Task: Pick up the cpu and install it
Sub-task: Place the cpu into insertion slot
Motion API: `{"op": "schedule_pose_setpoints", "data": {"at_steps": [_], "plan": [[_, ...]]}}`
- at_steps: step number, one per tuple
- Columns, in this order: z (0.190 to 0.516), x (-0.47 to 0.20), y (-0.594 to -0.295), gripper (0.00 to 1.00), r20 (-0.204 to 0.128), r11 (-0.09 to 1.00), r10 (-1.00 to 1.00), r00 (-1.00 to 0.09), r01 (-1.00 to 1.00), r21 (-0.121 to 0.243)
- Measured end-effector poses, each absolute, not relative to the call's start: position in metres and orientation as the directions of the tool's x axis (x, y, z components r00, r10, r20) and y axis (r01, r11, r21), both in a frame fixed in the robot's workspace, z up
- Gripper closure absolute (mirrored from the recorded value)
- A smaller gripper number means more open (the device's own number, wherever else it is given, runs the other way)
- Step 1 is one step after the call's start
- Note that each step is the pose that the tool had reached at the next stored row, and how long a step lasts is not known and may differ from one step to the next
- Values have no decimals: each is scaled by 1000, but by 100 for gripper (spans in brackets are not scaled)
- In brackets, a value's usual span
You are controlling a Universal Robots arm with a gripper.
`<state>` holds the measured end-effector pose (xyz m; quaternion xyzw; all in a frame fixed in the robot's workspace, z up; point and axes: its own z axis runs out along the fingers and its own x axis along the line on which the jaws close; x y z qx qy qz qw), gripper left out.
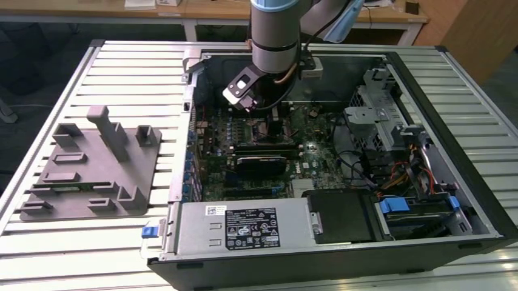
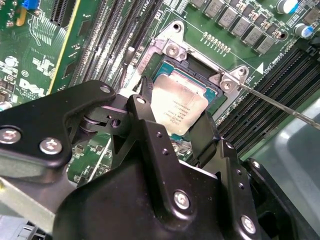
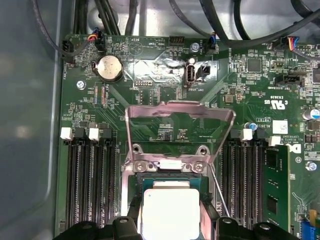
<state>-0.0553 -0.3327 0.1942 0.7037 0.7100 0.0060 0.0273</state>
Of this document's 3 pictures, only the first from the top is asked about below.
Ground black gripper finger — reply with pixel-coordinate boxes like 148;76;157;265
265;105;284;144

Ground CPU socket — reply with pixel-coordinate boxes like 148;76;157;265
248;118;295;145

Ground RAM slot with black clips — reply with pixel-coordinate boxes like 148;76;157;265
233;149;300;155
233;143;299;148

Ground RAM slot with white clips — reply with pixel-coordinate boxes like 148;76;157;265
228;152;303;158
228;145;303;152

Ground black graphics card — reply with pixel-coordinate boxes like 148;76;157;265
233;155;288;184

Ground small silver heatsink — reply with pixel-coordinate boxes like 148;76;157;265
291;178;317;193

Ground green motherboard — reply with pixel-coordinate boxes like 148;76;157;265
189;101;375;203

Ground perforated metal drive cage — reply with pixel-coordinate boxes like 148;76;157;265
341;68;413;154

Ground wooden desk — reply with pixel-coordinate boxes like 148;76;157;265
0;0;431;46

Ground grey parts rack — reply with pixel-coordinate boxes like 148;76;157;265
17;105;164;223

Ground silver power supply unit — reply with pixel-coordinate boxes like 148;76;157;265
160;198;321;258

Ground hard disk in blue carrier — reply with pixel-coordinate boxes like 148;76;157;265
373;195;461;242

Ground black open PC case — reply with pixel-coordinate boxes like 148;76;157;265
138;45;509;291

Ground green RAM stick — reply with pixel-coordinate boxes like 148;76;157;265
32;181;114;192

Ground wooden cabinet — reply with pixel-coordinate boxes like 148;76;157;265
412;0;518;87

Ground grey metal stand foot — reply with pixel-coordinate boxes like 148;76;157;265
0;98;19;124

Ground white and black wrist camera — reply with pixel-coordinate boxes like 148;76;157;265
221;64;260;113

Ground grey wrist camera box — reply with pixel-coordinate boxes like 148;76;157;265
299;58;324;80

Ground yellow orange power wires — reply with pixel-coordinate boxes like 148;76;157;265
373;162;409;195

